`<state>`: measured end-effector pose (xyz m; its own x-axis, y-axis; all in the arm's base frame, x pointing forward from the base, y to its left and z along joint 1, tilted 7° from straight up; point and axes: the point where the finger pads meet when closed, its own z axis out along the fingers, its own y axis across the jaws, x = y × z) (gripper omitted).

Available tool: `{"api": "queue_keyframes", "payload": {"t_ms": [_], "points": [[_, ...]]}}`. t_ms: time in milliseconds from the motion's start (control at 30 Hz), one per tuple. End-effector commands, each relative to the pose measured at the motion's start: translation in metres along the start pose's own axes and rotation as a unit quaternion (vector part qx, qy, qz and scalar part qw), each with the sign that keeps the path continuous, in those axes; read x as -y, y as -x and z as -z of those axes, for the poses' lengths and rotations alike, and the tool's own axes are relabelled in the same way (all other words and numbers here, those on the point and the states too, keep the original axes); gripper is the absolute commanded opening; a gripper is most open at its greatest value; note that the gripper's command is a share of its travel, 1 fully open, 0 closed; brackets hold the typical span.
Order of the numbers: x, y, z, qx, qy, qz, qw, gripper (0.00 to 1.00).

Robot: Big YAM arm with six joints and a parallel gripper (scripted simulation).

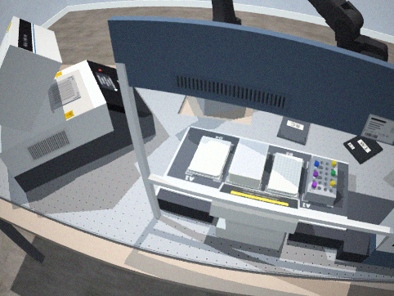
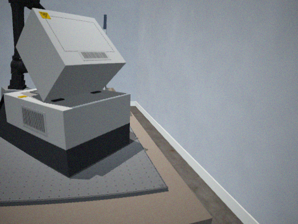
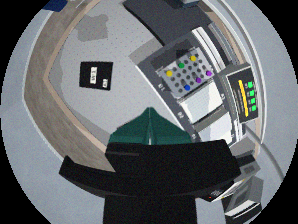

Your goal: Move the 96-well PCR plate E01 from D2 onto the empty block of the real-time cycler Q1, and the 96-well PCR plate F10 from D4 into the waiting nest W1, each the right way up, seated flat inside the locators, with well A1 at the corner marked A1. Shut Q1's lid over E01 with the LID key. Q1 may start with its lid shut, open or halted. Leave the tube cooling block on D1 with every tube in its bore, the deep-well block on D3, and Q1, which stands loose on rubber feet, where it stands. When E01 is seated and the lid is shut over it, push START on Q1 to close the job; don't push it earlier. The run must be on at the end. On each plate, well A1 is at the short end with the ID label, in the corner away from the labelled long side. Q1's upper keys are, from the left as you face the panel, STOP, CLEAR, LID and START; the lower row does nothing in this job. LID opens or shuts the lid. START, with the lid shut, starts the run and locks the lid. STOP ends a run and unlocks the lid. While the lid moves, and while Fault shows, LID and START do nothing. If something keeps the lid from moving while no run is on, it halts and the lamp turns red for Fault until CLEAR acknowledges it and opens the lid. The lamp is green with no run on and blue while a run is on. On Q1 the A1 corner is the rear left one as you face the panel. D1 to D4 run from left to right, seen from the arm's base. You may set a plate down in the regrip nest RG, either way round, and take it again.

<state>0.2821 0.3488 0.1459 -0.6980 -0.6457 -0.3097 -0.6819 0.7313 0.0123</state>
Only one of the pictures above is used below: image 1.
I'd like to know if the white benchtop lab instrument with lid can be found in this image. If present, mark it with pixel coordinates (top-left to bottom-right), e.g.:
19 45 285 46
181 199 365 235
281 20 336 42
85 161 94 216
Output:
0 16 132 192

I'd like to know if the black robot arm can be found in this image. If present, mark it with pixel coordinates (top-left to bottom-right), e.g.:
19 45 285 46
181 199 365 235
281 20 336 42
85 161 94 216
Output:
212 0 388 62

